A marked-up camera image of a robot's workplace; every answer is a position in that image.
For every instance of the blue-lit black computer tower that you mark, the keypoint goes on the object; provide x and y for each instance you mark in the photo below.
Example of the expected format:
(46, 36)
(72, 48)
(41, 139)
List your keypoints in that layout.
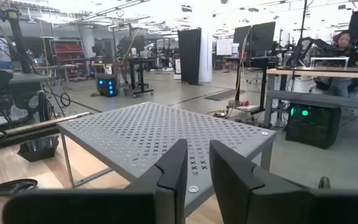
(107, 85)

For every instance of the black background robot arm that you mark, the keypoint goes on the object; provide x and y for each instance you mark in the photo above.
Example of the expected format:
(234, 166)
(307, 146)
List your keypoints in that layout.
(309, 43)

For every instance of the light wooden desk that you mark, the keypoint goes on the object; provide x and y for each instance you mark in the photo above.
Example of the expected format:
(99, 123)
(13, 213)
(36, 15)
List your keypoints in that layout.
(322, 73)

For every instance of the black teardrop mini plate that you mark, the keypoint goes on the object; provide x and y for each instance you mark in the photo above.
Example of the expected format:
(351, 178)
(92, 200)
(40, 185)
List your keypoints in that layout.
(8, 186)

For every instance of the dark floor mat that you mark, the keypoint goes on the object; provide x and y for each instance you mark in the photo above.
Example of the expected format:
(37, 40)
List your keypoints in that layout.
(224, 95)

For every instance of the black hook clamp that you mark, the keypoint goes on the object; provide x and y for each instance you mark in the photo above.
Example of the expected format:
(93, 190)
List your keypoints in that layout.
(324, 183)

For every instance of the clear acrylic box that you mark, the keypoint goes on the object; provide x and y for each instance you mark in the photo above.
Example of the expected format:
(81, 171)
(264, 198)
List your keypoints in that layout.
(329, 58)

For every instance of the black room partition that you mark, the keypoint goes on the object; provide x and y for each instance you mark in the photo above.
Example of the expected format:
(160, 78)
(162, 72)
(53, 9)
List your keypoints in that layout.
(190, 56)

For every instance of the white plastic jar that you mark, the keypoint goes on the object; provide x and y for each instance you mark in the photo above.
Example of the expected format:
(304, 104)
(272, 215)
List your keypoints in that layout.
(235, 49)

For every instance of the black upright monitor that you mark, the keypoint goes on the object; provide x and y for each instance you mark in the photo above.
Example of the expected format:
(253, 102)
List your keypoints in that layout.
(355, 26)

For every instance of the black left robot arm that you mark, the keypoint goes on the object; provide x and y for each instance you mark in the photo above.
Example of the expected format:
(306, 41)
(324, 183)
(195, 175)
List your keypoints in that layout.
(11, 93)

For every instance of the black standing desk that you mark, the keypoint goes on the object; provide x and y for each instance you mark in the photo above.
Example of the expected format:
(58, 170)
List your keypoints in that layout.
(250, 62)

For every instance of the white whiteboard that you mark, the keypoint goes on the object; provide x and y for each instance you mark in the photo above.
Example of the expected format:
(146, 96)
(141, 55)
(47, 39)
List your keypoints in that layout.
(224, 46)

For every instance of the black rolling workbench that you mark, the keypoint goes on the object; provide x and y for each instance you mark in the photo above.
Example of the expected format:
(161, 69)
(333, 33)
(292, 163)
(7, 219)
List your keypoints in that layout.
(138, 77)

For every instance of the green-lit black computer tower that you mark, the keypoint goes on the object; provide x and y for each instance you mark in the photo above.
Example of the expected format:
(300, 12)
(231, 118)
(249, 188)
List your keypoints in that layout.
(312, 127)

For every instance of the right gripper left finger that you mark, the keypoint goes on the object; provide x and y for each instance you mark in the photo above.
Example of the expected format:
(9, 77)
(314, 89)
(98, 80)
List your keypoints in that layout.
(172, 174)

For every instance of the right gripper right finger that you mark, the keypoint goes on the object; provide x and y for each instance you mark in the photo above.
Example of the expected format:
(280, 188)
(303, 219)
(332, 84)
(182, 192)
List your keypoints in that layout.
(228, 180)

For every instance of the white building column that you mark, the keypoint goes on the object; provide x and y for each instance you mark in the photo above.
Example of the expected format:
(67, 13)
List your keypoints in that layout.
(206, 56)

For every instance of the black computer monitor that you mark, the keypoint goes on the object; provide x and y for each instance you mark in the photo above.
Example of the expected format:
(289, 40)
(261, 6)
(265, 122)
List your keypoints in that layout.
(263, 36)
(242, 39)

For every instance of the red storage shelving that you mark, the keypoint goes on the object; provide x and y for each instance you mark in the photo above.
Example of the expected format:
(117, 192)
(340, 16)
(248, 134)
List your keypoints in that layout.
(68, 49)

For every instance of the grey perforated metal shelf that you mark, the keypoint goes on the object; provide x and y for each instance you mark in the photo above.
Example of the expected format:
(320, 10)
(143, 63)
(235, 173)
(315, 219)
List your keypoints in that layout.
(141, 137)

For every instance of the person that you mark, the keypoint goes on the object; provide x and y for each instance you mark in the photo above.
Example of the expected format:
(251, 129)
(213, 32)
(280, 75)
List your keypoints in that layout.
(342, 40)

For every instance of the black vertical pole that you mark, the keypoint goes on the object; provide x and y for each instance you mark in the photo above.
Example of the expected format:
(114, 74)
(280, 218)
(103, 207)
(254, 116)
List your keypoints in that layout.
(19, 43)

